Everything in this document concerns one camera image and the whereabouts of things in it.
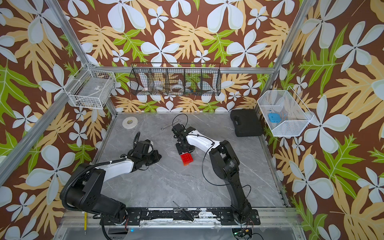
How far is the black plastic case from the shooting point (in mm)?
1059

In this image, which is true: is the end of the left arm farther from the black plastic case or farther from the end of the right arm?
the black plastic case

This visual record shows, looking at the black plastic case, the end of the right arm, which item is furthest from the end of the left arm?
the black plastic case
